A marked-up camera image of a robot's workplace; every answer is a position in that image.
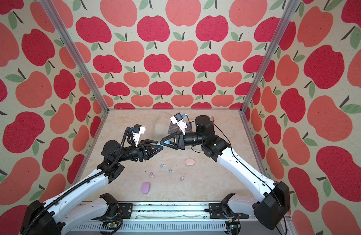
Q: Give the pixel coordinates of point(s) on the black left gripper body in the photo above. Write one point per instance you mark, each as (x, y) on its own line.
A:
(142, 152)

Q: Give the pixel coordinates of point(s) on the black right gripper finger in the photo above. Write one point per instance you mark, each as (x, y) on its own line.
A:
(170, 138)
(172, 146)

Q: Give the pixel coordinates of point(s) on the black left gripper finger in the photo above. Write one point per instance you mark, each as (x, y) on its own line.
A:
(149, 142)
(152, 150)

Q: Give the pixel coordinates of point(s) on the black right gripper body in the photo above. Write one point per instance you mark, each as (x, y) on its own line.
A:
(180, 141)

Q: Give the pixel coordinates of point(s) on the pink earbud charging case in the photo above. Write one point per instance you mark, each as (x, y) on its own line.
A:
(190, 162)

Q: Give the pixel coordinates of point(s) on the blue earbud charging case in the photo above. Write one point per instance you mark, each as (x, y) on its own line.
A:
(164, 143)

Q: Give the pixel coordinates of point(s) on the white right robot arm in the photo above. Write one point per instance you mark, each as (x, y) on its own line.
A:
(273, 199)

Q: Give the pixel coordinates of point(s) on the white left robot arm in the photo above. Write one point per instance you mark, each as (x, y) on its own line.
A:
(53, 217)

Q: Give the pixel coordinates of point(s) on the purple earbud charging case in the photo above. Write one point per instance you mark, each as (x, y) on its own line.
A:
(145, 188)

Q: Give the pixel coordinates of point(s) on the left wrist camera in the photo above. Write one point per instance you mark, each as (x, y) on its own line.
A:
(137, 131)

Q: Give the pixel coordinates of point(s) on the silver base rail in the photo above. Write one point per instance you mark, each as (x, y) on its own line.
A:
(178, 218)

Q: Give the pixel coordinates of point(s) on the left aluminium frame post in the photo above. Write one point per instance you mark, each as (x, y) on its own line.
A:
(61, 29)

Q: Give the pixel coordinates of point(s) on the aluminium frame post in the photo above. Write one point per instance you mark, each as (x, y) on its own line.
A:
(273, 45)
(61, 29)

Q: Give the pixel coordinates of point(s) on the right aluminium frame post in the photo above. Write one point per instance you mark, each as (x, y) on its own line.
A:
(273, 45)

